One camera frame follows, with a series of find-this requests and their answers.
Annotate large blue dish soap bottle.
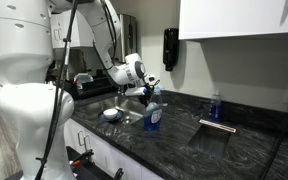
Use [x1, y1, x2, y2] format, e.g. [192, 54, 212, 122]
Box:
[142, 87, 164, 132]

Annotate stainless steel sink basin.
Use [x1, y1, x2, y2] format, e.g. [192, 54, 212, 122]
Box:
[74, 96, 145, 126]

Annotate white upper cabinet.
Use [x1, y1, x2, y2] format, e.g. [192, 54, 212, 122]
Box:
[179, 0, 288, 40]

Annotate white bowl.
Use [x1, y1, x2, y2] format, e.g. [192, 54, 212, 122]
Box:
[103, 108, 118, 119]

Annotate small blue soap bottle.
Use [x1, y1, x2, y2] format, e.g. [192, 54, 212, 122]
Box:
[209, 90, 222, 122]

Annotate black wall soap dispenser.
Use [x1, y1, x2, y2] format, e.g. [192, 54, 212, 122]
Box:
[163, 28, 179, 71]

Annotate black cart with orange clamps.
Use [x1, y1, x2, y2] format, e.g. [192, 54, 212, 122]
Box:
[66, 146, 124, 180]

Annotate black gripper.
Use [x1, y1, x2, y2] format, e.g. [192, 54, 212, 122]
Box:
[124, 79, 161, 101]

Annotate steel paper towel dispenser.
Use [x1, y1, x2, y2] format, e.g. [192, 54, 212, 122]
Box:
[116, 14, 138, 63]

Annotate blue ceramic plate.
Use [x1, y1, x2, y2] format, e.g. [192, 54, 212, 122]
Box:
[98, 110, 123, 122]

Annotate white lower cabinet doors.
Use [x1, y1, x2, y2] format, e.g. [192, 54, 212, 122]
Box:
[64, 119, 163, 180]

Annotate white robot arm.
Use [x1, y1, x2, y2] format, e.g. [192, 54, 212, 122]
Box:
[0, 0, 155, 180]

